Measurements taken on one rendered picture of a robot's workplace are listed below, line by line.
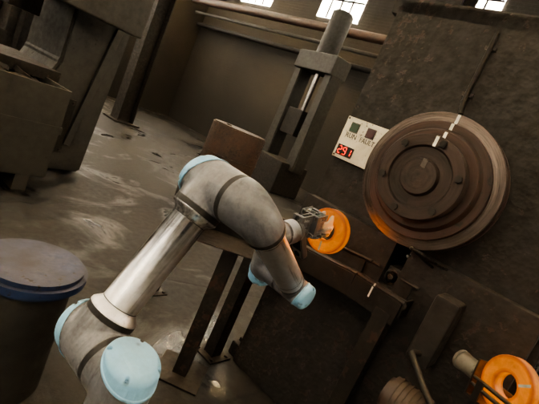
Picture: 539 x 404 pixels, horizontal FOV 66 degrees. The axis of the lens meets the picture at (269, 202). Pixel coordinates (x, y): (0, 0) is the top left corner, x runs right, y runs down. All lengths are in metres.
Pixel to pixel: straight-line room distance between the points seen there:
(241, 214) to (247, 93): 9.99
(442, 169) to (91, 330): 1.07
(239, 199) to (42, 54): 3.13
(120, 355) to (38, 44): 3.30
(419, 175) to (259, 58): 9.66
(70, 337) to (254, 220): 0.44
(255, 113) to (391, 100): 8.74
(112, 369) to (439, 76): 1.45
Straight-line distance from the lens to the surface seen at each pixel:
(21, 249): 1.51
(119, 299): 0.94
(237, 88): 11.08
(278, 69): 10.38
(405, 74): 1.81
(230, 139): 4.12
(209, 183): 0.89
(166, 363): 1.91
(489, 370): 1.38
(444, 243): 1.46
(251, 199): 0.85
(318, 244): 1.45
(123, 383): 0.86
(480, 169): 1.43
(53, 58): 3.71
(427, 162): 1.41
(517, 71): 1.70
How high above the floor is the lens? 1.09
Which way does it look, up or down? 10 degrees down
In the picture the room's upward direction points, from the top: 23 degrees clockwise
